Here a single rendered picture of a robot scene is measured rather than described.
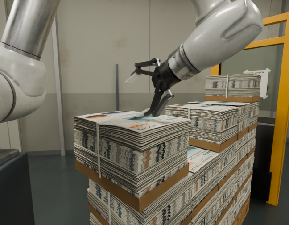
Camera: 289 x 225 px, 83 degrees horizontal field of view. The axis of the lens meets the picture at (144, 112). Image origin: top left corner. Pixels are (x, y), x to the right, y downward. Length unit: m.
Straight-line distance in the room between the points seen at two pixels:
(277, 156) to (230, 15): 1.82
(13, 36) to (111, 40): 2.64
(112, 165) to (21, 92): 0.33
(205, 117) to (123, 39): 2.47
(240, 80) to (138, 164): 1.23
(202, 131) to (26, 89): 0.83
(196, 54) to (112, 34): 2.83
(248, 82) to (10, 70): 1.43
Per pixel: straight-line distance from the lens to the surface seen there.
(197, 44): 0.42
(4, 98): 0.51
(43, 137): 3.44
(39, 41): 0.61
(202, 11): 0.57
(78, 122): 0.69
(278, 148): 2.08
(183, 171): 0.67
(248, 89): 1.51
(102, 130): 0.55
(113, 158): 0.52
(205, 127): 0.98
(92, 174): 0.66
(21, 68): 0.57
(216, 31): 0.41
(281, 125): 2.03
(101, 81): 3.07
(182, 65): 0.44
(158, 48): 3.22
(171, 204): 0.67
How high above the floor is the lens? 1.17
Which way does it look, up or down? 8 degrees down
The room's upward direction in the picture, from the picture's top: straight up
